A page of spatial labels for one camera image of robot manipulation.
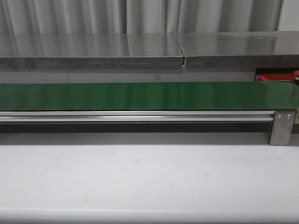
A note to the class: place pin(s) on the red mushroom push button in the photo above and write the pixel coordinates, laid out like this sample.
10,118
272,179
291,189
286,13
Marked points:
296,77

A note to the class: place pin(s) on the left grey stone slab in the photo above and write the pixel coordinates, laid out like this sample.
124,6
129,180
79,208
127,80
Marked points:
89,51

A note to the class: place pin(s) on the grey stone slab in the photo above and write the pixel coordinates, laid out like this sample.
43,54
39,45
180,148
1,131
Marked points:
89,51
249,50

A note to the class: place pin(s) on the green conveyor belt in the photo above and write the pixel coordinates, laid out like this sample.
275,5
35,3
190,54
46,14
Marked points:
162,96

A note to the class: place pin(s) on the right grey stone slab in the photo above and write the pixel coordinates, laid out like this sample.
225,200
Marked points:
249,50

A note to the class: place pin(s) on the red plastic tray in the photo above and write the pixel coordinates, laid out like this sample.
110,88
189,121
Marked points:
275,77

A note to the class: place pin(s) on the grey pleated curtain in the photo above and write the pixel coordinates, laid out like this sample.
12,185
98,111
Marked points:
137,16

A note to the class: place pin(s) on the steel conveyor support bracket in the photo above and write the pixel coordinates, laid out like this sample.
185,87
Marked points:
282,128

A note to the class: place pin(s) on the aluminium conveyor side rail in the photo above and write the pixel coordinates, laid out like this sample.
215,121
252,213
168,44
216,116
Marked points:
135,116

